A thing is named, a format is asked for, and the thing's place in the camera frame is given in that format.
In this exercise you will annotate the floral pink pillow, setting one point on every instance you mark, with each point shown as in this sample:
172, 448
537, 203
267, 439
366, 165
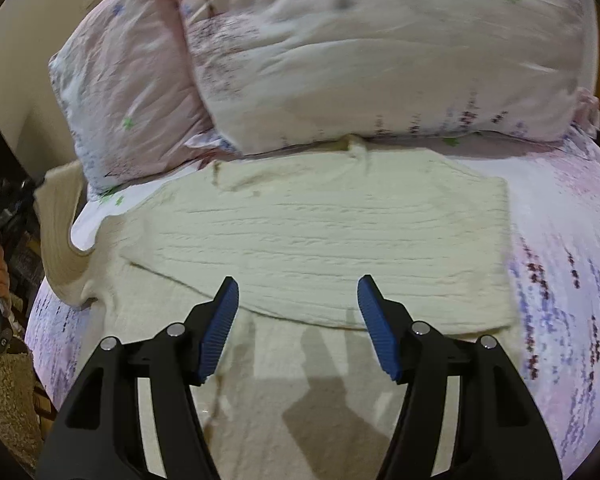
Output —
125, 83
274, 73

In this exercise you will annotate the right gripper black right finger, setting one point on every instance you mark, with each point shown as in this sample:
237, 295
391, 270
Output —
500, 432

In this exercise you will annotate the left floral pink pillow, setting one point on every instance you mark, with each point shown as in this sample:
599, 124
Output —
125, 83

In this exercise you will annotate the floral pink bed sheet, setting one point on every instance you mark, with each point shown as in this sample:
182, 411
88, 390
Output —
553, 270

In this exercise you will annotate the cream cable knit sweater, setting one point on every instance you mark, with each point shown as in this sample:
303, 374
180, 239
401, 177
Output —
298, 393

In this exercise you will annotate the right floral pink pillow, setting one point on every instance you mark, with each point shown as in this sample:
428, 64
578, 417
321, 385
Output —
274, 73

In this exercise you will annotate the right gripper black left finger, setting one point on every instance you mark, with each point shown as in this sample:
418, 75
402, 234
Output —
97, 432

